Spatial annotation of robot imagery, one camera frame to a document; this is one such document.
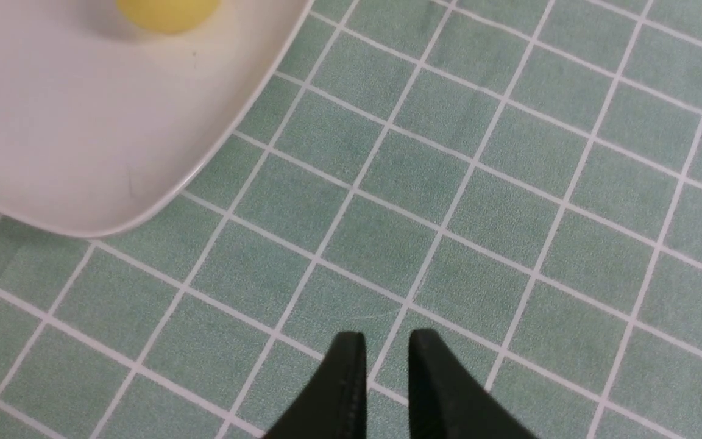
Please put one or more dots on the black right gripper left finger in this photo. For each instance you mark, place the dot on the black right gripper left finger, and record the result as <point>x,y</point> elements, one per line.
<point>333,404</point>

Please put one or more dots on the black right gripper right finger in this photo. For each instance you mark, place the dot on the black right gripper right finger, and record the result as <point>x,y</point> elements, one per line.
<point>445,401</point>

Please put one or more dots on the yellow steamed bun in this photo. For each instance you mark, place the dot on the yellow steamed bun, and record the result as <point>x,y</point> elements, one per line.
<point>167,17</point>

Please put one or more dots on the white square plate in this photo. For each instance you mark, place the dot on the white square plate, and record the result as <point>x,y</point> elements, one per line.
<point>102,123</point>

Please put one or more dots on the green checkered tablecloth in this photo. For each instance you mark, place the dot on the green checkered tablecloth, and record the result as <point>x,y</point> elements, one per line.
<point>524,177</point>

